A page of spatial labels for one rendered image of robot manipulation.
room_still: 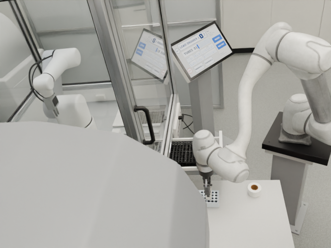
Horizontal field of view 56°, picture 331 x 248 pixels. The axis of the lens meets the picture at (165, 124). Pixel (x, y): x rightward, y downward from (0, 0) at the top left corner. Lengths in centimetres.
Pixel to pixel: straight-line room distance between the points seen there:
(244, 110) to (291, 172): 89
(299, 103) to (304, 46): 60
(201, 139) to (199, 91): 128
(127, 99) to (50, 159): 47
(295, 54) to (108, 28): 75
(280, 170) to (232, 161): 91
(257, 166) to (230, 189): 120
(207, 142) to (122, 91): 50
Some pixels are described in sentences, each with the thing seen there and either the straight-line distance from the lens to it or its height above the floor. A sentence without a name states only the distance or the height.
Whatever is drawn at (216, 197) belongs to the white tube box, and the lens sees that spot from 171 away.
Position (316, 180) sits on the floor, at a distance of 292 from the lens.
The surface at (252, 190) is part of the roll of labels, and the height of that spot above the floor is 80.
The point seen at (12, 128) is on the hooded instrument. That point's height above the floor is 178.
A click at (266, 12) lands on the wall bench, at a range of 447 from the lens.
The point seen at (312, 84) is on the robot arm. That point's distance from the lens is 149.
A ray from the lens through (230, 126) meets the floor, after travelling 336.
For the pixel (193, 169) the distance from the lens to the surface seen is 172.
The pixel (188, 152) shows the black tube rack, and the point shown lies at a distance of 180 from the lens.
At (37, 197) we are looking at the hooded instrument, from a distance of 58.
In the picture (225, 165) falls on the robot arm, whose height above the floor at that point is 120.
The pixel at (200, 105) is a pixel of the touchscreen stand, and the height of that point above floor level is 59.
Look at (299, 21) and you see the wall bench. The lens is 457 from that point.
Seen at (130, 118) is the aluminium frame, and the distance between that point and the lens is 108.
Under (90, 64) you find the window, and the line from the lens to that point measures 102.
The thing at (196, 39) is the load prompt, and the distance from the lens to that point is 247.
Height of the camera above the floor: 215
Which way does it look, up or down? 38 degrees down
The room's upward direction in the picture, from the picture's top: 11 degrees counter-clockwise
